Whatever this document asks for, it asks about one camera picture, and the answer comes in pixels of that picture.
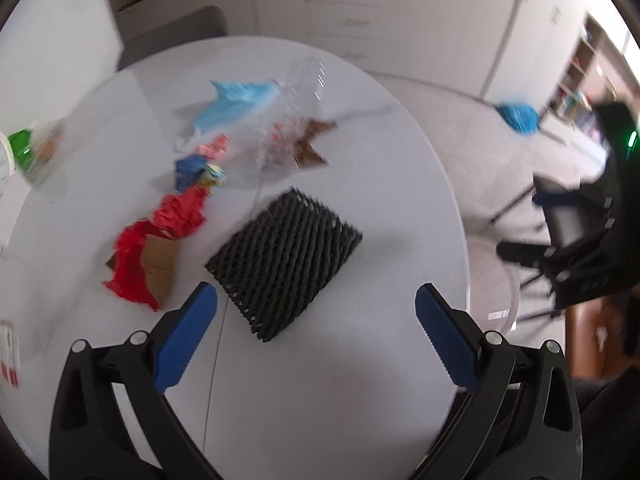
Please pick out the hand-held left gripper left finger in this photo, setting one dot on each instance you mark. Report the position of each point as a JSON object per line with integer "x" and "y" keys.
{"x": 185, "y": 340}

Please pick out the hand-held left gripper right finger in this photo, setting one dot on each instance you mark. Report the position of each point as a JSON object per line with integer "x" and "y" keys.
{"x": 447, "y": 340}

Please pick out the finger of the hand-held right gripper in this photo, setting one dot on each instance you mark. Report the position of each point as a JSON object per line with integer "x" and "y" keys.
{"x": 525, "y": 252}
{"x": 555, "y": 199}

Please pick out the blue face mask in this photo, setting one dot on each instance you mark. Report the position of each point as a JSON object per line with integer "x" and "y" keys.
{"x": 235, "y": 100}

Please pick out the black tripod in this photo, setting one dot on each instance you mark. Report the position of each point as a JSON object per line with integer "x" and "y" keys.
{"x": 510, "y": 206}

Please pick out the brown cardboard piece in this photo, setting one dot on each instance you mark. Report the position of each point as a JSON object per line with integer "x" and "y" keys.
{"x": 160, "y": 265}

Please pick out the blue mop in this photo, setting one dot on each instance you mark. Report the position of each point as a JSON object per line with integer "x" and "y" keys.
{"x": 520, "y": 117}

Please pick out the red crumpled paper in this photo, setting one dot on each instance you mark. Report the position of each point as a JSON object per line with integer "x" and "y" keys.
{"x": 130, "y": 260}

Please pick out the brown chair seat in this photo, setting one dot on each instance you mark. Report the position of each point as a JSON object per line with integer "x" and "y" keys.
{"x": 592, "y": 355}

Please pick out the black foam net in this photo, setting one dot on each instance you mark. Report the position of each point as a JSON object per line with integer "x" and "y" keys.
{"x": 285, "y": 260}

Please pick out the bookshelf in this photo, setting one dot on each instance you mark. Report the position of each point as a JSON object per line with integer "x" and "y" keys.
{"x": 585, "y": 70}

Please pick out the white wardrobe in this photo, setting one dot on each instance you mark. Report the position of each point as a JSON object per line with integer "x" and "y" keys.
{"x": 530, "y": 35}

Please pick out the blue crumpled wrapper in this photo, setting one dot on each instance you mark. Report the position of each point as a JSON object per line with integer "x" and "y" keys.
{"x": 187, "y": 170}

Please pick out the red white packet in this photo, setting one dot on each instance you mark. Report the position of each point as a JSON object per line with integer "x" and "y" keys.
{"x": 7, "y": 355}

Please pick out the dark cloth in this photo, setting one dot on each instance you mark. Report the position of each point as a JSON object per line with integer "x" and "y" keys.
{"x": 610, "y": 420}

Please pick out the pink crumpled paper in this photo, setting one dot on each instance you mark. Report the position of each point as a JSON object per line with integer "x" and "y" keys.
{"x": 215, "y": 146}

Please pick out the brown torn paper piece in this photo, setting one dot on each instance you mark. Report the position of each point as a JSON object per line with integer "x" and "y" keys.
{"x": 307, "y": 152}

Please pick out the green-labelled clear jar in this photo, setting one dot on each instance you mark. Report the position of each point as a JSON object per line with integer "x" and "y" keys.
{"x": 30, "y": 147}

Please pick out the white container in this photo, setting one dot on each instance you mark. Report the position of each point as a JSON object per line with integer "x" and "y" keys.
{"x": 6, "y": 165}

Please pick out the white drawer cabinet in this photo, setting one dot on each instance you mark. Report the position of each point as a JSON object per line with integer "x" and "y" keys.
{"x": 380, "y": 15}

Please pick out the grey chair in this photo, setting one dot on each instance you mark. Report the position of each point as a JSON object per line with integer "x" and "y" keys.
{"x": 170, "y": 35}

